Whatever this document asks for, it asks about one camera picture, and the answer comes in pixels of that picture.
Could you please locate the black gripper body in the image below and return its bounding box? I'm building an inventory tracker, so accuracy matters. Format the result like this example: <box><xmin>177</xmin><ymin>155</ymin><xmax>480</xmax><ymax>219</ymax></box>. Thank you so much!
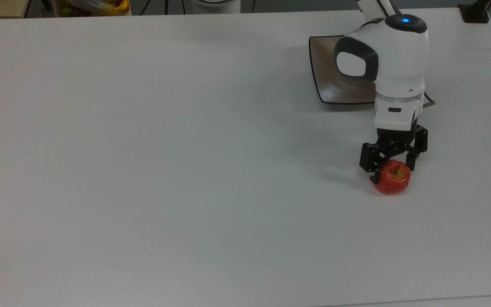
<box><xmin>375</xmin><ymin>125</ymin><xmax>417</xmax><ymax>162</ymax></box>

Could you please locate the white adjacent table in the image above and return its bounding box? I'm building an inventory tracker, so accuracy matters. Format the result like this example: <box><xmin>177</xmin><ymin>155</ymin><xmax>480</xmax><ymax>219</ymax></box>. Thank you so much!
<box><xmin>331</xmin><ymin>294</ymin><xmax>491</xmax><ymax>307</ymax></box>

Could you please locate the red apple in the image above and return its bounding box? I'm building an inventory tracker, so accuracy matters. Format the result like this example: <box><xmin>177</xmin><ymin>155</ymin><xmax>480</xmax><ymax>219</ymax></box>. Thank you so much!
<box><xmin>374</xmin><ymin>159</ymin><xmax>412</xmax><ymax>196</ymax></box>

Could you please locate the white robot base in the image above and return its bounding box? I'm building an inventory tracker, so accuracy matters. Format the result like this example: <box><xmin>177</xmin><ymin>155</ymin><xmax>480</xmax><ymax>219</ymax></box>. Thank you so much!
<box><xmin>192</xmin><ymin>0</ymin><xmax>241</xmax><ymax>14</ymax></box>

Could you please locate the square brown ceramic plate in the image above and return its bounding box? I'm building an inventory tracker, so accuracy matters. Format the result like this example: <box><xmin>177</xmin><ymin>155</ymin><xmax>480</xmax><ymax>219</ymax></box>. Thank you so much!
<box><xmin>309</xmin><ymin>35</ymin><xmax>377</xmax><ymax>105</ymax></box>

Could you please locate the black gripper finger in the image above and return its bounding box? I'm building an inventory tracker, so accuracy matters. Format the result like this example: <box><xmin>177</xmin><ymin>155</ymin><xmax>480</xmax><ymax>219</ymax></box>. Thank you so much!
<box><xmin>359</xmin><ymin>142</ymin><xmax>390</xmax><ymax>185</ymax></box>
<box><xmin>405</xmin><ymin>126</ymin><xmax>429</xmax><ymax>171</ymax></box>

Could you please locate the black clamp mount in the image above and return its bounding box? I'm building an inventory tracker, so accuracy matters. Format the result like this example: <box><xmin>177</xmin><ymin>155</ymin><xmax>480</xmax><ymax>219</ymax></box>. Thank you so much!
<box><xmin>458</xmin><ymin>0</ymin><xmax>491</xmax><ymax>23</ymax></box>

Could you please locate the clear box of toy fruit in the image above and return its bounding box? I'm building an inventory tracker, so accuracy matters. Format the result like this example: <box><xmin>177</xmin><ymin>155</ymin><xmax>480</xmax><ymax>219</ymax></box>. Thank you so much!
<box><xmin>55</xmin><ymin>0</ymin><xmax>131</xmax><ymax>17</ymax></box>

